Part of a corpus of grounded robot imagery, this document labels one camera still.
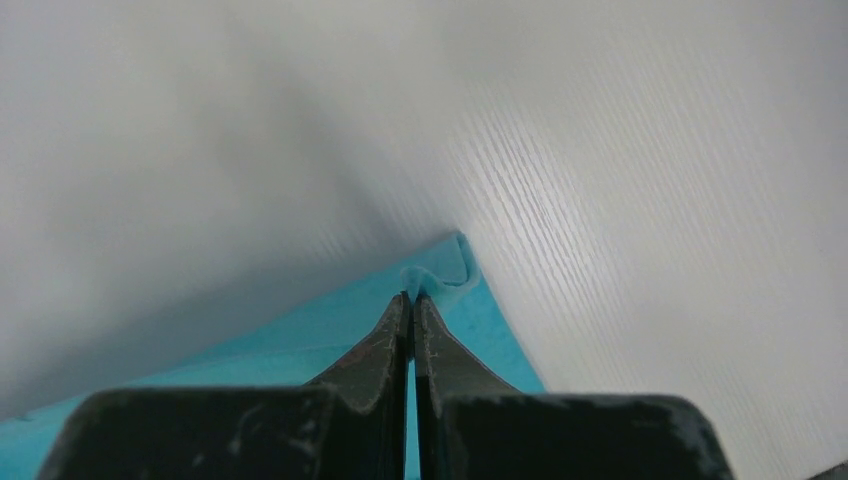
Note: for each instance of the teal t shirt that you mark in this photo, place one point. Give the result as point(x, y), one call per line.
point(296, 348)

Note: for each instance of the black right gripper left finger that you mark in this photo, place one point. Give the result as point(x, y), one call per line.
point(348, 422)

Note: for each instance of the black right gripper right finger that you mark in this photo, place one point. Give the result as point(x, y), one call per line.
point(472, 424)

